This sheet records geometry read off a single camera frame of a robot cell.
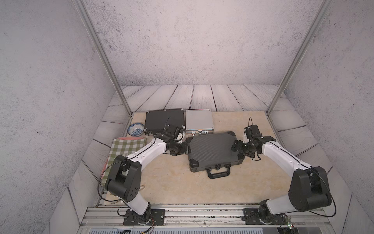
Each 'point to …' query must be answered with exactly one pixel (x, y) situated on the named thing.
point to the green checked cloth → (119, 146)
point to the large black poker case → (213, 152)
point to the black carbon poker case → (156, 120)
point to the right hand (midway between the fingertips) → (237, 149)
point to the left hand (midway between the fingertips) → (189, 152)
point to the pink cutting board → (130, 138)
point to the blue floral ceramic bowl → (135, 129)
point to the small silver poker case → (198, 121)
